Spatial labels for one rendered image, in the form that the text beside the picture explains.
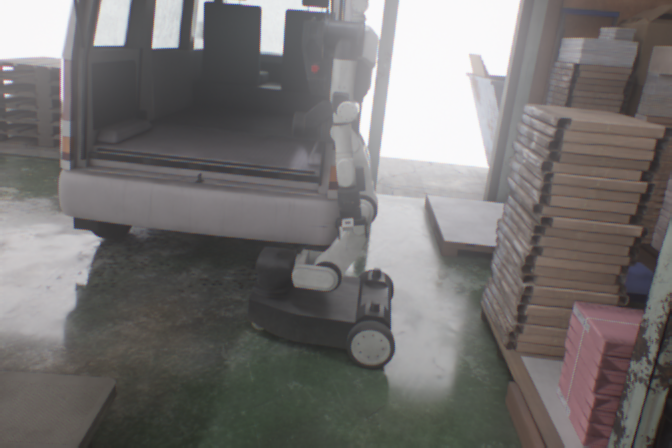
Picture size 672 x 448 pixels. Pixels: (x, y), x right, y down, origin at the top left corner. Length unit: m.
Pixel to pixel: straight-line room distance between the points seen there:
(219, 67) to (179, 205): 2.09
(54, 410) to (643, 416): 1.60
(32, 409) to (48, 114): 4.37
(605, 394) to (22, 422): 1.77
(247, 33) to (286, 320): 2.77
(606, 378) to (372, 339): 0.85
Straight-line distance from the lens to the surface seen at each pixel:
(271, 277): 2.49
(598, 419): 2.13
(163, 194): 2.81
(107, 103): 3.31
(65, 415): 1.86
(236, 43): 4.62
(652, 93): 4.28
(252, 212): 2.72
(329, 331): 2.39
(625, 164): 2.38
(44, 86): 5.96
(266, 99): 4.57
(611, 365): 2.06
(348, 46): 2.03
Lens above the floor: 1.32
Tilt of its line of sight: 16 degrees down
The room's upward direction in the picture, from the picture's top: 5 degrees clockwise
